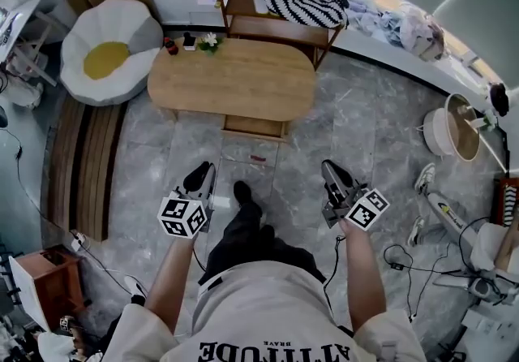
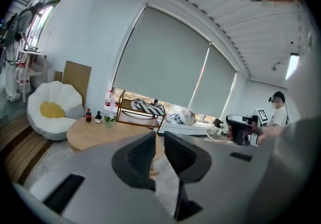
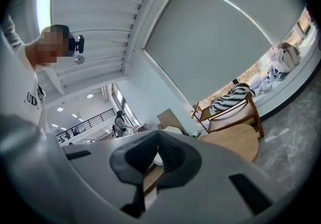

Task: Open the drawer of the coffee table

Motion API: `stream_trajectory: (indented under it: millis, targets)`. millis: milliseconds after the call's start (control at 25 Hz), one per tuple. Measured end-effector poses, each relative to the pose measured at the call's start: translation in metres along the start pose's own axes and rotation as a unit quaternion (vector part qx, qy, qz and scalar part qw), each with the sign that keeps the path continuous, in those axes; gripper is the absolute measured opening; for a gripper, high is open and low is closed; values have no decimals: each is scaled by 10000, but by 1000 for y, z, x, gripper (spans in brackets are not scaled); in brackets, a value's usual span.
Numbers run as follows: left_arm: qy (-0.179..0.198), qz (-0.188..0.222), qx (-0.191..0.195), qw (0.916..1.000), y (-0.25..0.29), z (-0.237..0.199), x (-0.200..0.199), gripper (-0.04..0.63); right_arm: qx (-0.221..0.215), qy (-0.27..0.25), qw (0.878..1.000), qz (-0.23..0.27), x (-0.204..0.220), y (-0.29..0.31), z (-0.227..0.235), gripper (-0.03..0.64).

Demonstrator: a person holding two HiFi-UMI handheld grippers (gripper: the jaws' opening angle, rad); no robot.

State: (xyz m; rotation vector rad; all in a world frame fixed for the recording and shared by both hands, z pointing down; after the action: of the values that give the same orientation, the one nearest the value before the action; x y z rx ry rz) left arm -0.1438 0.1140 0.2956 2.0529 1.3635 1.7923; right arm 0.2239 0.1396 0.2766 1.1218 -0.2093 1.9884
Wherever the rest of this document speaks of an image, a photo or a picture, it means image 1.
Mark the person's black shoe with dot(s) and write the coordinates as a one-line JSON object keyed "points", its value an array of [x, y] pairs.
{"points": [[242, 192]]}

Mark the black object on white base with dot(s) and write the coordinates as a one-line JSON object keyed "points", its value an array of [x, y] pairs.
{"points": [[189, 41]]}

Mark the dark cola bottle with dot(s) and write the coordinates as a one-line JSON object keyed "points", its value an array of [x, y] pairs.
{"points": [[171, 46]]}

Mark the round white basket table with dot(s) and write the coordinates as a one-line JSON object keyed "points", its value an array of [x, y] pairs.
{"points": [[442, 131]]}

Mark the wooden easel frame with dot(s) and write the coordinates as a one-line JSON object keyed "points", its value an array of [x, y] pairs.
{"points": [[38, 60]]}

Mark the white sneaker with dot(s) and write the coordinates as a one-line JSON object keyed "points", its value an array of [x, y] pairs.
{"points": [[415, 230], [425, 177]]}

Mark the pile of pale clothes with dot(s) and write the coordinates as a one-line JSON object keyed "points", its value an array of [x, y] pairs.
{"points": [[373, 21]]}

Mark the wooden shelf rack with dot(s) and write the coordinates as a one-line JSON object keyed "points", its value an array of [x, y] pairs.
{"points": [[275, 27]]}

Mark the wooden slatted bench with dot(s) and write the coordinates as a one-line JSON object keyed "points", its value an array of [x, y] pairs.
{"points": [[81, 165]]}

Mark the black and white striped blanket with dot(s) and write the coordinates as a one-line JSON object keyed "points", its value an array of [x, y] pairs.
{"points": [[308, 5]]}

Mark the white board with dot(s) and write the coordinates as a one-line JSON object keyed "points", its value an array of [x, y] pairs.
{"points": [[26, 291]]}

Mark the brown wooden box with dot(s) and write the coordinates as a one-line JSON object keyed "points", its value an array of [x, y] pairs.
{"points": [[52, 283]]}

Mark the wooden coffee table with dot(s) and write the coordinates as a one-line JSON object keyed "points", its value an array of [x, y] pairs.
{"points": [[231, 80]]}

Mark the small red floor item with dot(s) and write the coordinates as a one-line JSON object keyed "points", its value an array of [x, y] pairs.
{"points": [[258, 158]]}

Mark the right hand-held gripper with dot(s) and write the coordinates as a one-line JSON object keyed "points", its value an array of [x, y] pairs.
{"points": [[361, 208]]}

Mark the person's black trousers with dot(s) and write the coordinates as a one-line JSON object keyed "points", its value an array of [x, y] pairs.
{"points": [[247, 242]]}

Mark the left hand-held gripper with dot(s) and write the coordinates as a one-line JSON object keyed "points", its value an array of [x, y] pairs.
{"points": [[182, 214]]}

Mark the white power strip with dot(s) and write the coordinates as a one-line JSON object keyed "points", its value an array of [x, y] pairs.
{"points": [[78, 240]]}

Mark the person's right forearm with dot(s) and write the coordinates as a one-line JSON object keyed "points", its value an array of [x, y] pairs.
{"points": [[363, 271]]}

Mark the black round object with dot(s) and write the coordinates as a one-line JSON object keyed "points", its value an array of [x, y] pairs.
{"points": [[498, 98]]}

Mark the person's left forearm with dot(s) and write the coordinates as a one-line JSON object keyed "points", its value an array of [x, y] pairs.
{"points": [[170, 279]]}

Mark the white flower-shaped chair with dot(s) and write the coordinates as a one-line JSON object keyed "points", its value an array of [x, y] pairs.
{"points": [[109, 27]]}

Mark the white printed panel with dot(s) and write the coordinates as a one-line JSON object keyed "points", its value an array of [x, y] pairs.
{"points": [[16, 23]]}

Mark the pale pink bag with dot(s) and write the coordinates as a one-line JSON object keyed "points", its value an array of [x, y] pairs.
{"points": [[421, 31]]}

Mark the white flower plant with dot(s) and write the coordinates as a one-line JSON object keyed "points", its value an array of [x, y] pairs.
{"points": [[209, 43]]}

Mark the person's white printed shirt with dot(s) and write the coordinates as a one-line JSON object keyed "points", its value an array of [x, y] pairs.
{"points": [[259, 311]]}

